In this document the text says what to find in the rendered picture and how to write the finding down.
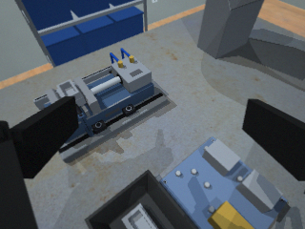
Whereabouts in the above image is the yellow block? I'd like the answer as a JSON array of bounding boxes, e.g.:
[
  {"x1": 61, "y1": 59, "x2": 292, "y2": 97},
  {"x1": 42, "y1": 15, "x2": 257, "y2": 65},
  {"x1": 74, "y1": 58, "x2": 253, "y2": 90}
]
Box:
[{"x1": 207, "y1": 201, "x2": 254, "y2": 229}]

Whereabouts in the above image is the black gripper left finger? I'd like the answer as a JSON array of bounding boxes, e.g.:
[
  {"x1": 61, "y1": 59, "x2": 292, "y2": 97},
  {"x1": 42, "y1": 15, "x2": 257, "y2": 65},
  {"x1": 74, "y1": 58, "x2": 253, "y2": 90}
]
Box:
[{"x1": 0, "y1": 96, "x2": 79, "y2": 229}]

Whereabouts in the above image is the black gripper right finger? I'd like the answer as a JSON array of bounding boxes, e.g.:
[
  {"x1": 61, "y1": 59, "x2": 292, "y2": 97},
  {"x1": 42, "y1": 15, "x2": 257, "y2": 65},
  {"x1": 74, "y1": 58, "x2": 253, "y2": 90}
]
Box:
[{"x1": 242, "y1": 99, "x2": 305, "y2": 181}]

